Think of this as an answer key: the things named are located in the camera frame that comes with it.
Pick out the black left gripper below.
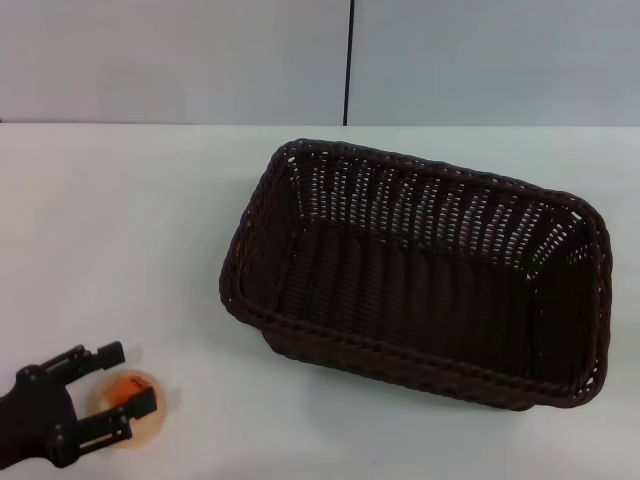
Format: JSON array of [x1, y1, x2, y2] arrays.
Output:
[[0, 341, 160, 470]]

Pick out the round bun with orange centre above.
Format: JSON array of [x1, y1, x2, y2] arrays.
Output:
[[83, 368, 166, 450]]

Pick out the dark brown woven basket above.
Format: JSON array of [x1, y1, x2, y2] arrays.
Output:
[[218, 137, 613, 413]]

